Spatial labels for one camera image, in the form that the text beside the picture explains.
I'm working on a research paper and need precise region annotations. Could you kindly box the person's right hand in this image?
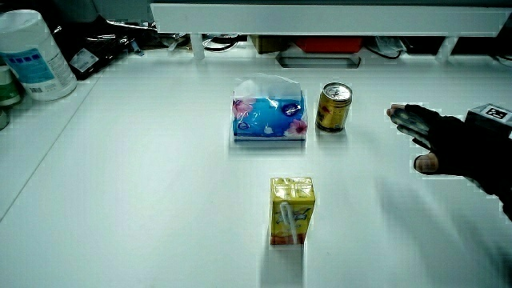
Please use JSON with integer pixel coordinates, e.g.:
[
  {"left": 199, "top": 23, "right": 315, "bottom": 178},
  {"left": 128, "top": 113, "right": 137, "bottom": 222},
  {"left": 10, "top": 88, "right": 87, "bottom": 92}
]
[{"left": 386, "top": 102, "right": 512, "bottom": 198}]

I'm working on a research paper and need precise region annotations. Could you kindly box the yellow ice redtea carton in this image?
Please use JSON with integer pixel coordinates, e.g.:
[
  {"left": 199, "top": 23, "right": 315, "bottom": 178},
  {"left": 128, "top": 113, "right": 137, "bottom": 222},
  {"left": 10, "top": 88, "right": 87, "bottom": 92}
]
[{"left": 268, "top": 176, "right": 317, "bottom": 246}]

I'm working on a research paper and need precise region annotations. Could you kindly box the clear plastic bag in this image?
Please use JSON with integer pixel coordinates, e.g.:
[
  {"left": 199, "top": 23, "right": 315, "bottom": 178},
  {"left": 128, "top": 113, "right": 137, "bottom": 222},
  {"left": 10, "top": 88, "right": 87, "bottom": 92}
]
[{"left": 365, "top": 35, "right": 408, "bottom": 60}]

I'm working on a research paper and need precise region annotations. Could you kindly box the golden drink can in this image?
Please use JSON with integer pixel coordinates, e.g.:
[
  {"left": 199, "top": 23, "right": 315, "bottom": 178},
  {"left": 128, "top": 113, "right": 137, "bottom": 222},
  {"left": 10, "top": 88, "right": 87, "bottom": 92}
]
[{"left": 314, "top": 82, "right": 354, "bottom": 134}]

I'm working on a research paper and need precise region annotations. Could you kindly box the grey metal stand base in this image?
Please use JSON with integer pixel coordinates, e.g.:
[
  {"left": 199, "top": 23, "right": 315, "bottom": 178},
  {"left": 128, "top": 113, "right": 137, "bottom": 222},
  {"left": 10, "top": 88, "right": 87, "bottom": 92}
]
[{"left": 275, "top": 51, "right": 362, "bottom": 70}]

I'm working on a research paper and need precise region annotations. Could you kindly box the red box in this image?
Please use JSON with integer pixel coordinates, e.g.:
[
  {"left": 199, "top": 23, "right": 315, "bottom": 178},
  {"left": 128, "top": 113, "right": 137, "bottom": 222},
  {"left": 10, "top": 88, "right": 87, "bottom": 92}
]
[{"left": 294, "top": 36, "right": 364, "bottom": 54}]

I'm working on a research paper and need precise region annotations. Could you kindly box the white monitor shelf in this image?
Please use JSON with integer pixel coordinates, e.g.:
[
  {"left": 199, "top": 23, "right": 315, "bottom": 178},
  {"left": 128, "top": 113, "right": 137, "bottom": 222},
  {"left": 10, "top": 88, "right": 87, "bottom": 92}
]
[{"left": 150, "top": 2, "right": 512, "bottom": 63}]

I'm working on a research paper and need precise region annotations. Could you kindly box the blue floral tissue pack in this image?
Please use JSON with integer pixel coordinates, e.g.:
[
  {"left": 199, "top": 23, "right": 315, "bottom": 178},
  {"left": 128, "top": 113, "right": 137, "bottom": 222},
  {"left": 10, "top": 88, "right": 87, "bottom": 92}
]
[{"left": 230, "top": 73, "right": 310, "bottom": 143}]

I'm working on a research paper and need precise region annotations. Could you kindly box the brown cardboard box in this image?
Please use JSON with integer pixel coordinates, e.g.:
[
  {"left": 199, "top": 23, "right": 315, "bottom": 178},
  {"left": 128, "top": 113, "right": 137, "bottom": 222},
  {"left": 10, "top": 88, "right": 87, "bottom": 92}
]
[{"left": 250, "top": 34, "right": 297, "bottom": 55}]

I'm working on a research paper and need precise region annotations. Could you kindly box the black plastic bag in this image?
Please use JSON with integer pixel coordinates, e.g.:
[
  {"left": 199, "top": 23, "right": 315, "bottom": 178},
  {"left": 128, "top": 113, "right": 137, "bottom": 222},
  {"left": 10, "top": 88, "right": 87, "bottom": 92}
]
[{"left": 53, "top": 14, "right": 158, "bottom": 82}]

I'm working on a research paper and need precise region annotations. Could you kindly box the white wipes canister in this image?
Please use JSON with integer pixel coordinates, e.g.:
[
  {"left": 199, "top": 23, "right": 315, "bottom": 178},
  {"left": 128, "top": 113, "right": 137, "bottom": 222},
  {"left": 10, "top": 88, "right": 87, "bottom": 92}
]
[{"left": 0, "top": 9, "right": 78, "bottom": 102}]

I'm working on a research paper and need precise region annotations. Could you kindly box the green and white bottle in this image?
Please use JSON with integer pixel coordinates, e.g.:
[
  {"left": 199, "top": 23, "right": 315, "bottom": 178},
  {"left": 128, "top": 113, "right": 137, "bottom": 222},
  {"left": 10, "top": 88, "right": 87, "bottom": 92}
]
[{"left": 0, "top": 65, "right": 22, "bottom": 108}]

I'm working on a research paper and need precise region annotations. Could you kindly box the black cable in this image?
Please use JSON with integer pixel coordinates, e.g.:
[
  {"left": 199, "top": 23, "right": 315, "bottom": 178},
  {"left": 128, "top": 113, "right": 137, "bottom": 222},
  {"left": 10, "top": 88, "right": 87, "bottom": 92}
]
[{"left": 202, "top": 34, "right": 242, "bottom": 53}]

